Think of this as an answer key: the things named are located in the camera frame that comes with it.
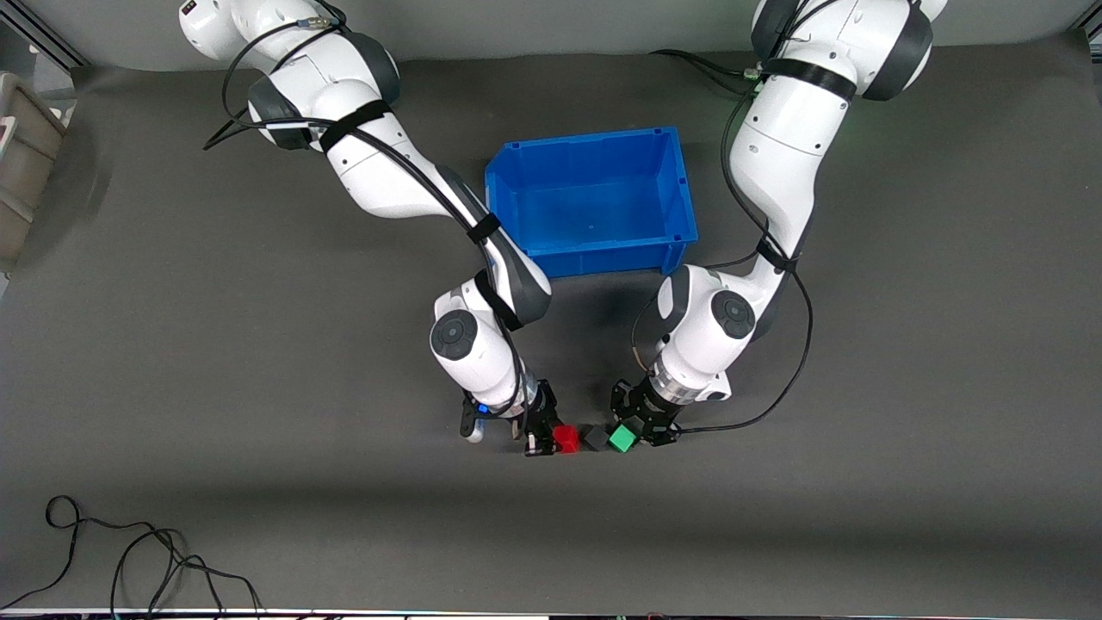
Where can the aluminium frame rail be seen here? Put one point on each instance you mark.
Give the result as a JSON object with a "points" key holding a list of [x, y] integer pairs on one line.
{"points": [[1095, 33], [52, 39]]}

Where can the beige plastic box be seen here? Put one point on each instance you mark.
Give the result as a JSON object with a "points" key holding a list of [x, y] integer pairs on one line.
{"points": [[26, 146]]}

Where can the green cube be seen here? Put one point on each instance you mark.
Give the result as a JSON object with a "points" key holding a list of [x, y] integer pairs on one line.
{"points": [[622, 439]]}

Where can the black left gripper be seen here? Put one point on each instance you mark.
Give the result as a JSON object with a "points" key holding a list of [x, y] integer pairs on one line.
{"points": [[639, 412]]}

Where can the blue plastic bin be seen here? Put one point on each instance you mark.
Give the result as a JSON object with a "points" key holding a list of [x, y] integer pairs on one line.
{"points": [[603, 198]]}

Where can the black cube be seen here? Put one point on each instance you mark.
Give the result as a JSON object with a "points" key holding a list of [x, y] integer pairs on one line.
{"points": [[596, 438]]}

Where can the red cube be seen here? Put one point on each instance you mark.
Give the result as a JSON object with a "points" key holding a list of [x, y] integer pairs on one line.
{"points": [[566, 439]]}

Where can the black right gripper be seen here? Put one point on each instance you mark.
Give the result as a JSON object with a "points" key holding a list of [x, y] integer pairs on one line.
{"points": [[541, 415]]}

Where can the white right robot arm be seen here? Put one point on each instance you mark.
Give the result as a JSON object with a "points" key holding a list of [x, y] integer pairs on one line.
{"points": [[379, 172]]}

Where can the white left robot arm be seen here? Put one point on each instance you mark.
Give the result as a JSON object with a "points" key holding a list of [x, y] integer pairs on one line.
{"points": [[783, 146]]}

